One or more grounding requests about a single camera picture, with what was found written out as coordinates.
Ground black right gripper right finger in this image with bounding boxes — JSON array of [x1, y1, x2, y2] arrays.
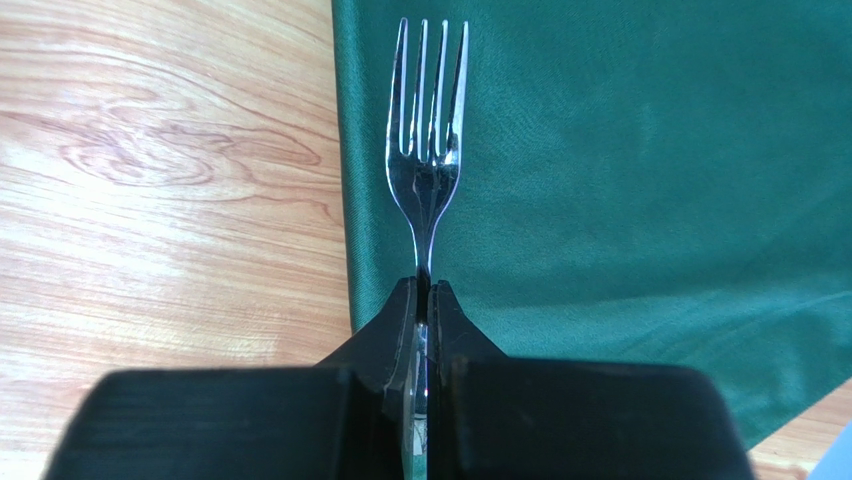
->
[[426, 280, 506, 480]]

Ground silver metal fork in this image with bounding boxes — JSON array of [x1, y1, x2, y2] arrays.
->
[[385, 19, 470, 479]]

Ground dark green cloth napkin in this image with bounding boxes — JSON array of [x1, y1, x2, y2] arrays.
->
[[332, 1, 851, 446]]

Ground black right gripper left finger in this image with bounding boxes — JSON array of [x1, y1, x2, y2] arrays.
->
[[317, 277, 418, 479]]

